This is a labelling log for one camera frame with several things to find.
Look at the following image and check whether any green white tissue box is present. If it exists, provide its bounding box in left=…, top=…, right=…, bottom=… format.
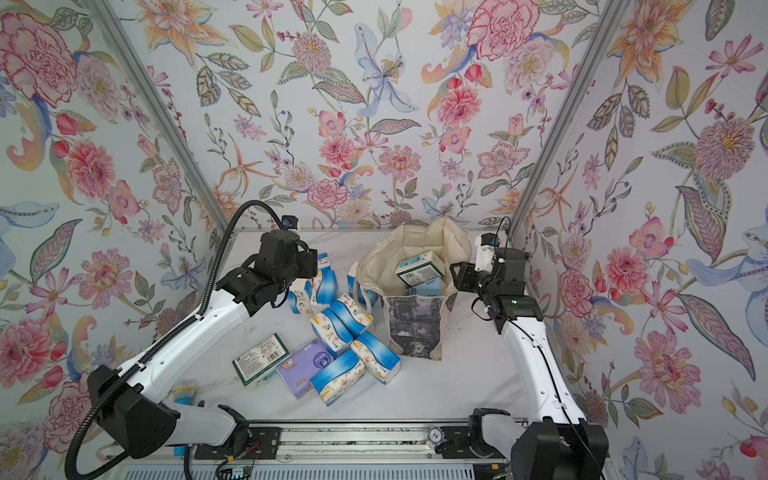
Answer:
left=395, top=251, right=445, bottom=287
left=232, top=333, right=291, bottom=388

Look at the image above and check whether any beige canvas bag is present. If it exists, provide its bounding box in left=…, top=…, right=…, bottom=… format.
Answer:
left=352, top=218, right=472, bottom=361

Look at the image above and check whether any blue floral tissue pack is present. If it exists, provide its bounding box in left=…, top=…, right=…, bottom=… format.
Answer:
left=311, top=308, right=354, bottom=358
left=351, top=332, right=401, bottom=384
left=311, top=350, right=366, bottom=406
left=330, top=294, right=374, bottom=338

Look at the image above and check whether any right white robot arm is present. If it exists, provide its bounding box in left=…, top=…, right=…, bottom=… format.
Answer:
left=450, top=246, right=608, bottom=479

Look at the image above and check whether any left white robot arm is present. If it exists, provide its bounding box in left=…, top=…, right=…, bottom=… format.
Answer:
left=87, top=230, right=318, bottom=459

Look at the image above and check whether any blue tissue pack by bag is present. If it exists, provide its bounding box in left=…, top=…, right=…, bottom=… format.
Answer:
left=347, top=261, right=379, bottom=308

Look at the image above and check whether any light blue tissue pack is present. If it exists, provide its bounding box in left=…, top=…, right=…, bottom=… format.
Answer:
left=405, top=278, right=444, bottom=297

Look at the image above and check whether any purple tissue pack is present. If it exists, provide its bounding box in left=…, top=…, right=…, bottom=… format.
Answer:
left=277, top=339, right=334, bottom=399

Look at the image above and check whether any blue floral tissue pack front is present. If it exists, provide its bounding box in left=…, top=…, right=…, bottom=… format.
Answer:
left=311, top=350, right=366, bottom=406

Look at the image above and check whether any blue microphone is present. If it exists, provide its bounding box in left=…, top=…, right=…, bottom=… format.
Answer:
left=171, top=386, right=197, bottom=457

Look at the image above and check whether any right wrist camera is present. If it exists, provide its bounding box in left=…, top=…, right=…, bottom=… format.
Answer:
left=474, top=233, right=506, bottom=273

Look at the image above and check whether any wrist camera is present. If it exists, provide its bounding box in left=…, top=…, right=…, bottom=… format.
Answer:
left=281, top=215, right=300, bottom=231
left=474, top=233, right=506, bottom=273

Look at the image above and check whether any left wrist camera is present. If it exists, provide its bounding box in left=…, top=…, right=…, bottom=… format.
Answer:
left=281, top=215, right=300, bottom=231

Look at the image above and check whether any aluminium corner post left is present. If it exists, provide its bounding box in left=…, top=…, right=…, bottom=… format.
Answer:
left=84, top=0, right=227, bottom=230

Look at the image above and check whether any aluminium corner post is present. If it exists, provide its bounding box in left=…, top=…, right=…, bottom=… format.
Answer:
left=84, top=0, right=227, bottom=230
left=508, top=1, right=627, bottom=236

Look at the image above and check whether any metal base rail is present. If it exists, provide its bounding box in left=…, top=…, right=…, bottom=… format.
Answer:
left=101, top=419, right=619, bottom=480

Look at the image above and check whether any aluminium corner post right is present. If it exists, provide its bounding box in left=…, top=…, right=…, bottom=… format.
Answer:
left=508, top=1, right=627, bottom=236

